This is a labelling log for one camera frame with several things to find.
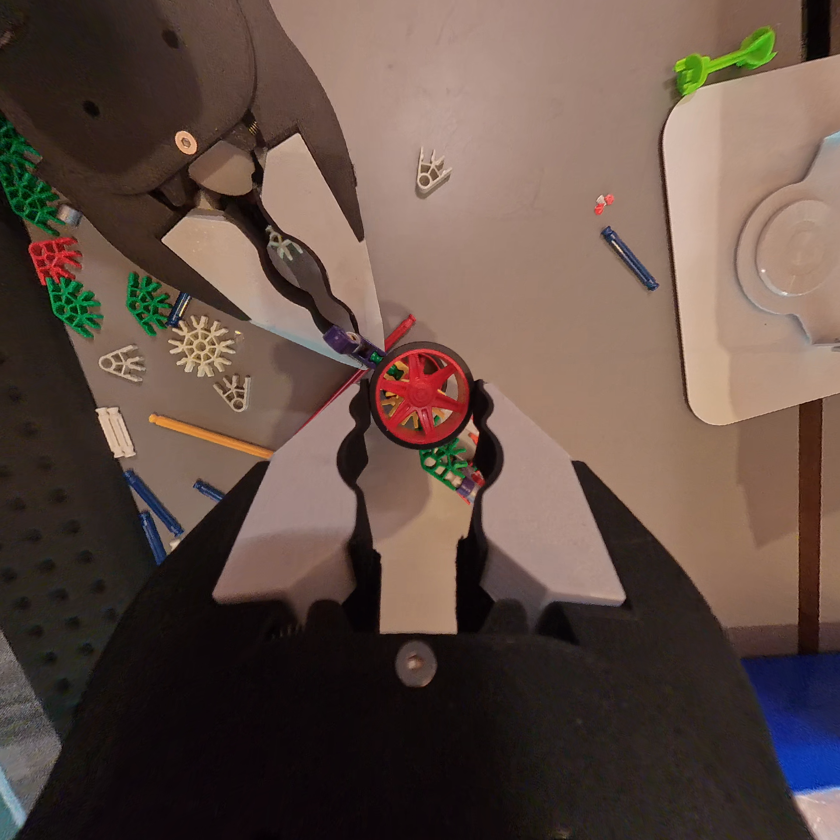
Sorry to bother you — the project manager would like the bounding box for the white document stand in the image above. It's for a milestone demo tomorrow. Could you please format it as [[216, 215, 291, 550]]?
[[661, 55, 840, 427]]

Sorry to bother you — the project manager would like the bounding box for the pair of white rods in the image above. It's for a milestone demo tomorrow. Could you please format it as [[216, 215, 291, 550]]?
[[94, 406, 137, 459]]

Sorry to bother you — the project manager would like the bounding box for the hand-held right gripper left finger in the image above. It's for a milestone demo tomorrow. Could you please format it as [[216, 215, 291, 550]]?
[[210, 384, 379, 634]]

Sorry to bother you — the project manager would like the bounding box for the purple and yellow rod assembly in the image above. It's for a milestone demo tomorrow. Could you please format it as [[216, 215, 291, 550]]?
[[323, 325, 385, 369]]

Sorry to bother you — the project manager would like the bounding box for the red and green toy model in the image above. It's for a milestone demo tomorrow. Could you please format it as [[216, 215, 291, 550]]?
[[383, 364, 487, 507]]

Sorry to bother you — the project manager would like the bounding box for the lime green double-ended connector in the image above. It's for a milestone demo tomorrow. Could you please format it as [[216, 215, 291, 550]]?
[[674, 25, 778, 98]]

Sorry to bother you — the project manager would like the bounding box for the green fan connector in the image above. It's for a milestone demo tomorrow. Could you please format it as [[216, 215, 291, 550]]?
[[46, 276, 105, 341], [125, 272, 173, 336], [0, 121, 41, 179], [0, 170, 67, 236]]

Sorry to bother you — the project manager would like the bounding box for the black wheel red hub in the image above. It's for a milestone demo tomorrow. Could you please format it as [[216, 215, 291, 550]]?
[[368, 340, 475, 451]]

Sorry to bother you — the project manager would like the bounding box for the blue storage bin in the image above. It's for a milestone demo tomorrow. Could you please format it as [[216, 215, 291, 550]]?
[[741, 652, 840, 795]]

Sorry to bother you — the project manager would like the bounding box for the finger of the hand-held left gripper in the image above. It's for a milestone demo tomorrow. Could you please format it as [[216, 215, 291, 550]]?
[[159, 209, 378, 370], [257, 133, 386, 350]]

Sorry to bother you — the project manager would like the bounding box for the red long rod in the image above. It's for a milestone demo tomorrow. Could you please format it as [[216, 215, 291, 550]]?
[[288, 313, 417, 438]]

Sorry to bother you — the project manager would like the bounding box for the white snowflake connector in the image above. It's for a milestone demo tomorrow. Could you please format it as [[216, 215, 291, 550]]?
[[168, 314, 238, 379]]

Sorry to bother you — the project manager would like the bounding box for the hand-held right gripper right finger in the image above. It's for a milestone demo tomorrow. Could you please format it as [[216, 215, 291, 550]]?
[[455, 381, 627, 634]]

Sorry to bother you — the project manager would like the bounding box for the red fan connector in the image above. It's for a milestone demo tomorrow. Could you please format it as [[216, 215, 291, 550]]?
[[28, 235, 84, 286]]

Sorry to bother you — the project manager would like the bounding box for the yellow rod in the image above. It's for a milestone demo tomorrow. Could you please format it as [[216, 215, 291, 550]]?
[[148, 413, 274, 459]]

